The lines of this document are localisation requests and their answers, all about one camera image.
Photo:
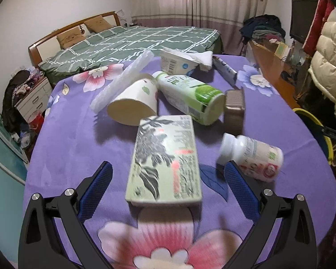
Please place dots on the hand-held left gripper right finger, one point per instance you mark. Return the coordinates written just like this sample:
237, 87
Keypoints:
240, 190

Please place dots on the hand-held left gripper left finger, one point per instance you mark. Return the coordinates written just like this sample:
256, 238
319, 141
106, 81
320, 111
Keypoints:
96, 190

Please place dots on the yellow rimmed chair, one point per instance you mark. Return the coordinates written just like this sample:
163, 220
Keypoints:
313, 123

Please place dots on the green white drink carton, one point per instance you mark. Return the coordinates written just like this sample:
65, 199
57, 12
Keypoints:
162, 159

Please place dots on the brown ribbed plastic tray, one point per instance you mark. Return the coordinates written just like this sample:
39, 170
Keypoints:
234, 112

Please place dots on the green white plastic bottle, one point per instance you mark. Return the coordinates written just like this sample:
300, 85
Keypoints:
184, 92

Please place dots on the white pill bottle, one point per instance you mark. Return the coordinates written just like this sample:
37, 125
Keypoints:
254, 154

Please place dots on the cream puffer jacket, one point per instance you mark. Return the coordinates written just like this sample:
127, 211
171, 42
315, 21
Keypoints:
327, 56

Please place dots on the wooden desk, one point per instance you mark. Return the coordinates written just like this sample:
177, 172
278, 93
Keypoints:
271, 70

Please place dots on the red bag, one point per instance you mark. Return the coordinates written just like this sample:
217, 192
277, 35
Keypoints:
36, 122

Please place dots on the teal wardrobe door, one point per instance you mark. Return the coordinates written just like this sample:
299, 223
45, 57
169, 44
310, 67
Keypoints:
2, 173

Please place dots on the green picture card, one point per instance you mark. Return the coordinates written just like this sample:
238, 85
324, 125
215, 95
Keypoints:
281, 49

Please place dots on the beige paper cup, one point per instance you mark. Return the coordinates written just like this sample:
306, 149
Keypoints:
134, 95

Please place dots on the white nightstand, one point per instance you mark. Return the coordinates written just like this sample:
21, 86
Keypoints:
33, 101

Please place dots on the white foam wrap sheet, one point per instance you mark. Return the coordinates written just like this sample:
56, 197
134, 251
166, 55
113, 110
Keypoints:
120, 75

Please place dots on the black television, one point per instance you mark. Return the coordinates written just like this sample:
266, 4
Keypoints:
302, 19

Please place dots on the blue white slim box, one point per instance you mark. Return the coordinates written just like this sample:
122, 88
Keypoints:
225, 71

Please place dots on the red quilted jacket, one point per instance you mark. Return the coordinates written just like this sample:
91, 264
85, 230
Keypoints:
320, 11

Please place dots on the dark clothes heap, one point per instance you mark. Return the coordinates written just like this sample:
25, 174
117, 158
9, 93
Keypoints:
11, 101

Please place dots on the pile of folded clothes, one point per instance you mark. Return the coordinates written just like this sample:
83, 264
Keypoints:
263, 28

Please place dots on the tissue box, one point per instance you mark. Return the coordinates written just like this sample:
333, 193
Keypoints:
204, 60

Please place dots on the white barcode carton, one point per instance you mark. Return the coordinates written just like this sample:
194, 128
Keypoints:
173, 61

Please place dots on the brown pillow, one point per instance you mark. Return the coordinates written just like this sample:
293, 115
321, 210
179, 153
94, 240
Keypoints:
70, 37
98, 23

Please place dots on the wooden bed headboard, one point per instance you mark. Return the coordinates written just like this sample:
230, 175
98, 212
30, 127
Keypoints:
44, 43

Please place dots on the bed with green quilt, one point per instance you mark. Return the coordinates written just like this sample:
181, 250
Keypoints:
142, 39

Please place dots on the beige striped curtain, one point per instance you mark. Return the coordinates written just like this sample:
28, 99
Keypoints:
198, 0

